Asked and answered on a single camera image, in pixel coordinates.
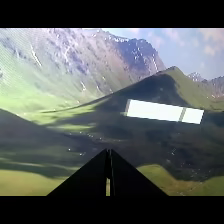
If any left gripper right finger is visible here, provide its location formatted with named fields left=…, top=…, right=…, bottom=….
left=109, top=148, right=169, bottom=197

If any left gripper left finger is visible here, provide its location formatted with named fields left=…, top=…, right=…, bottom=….
left=46, top=148, right=110, bottom=197

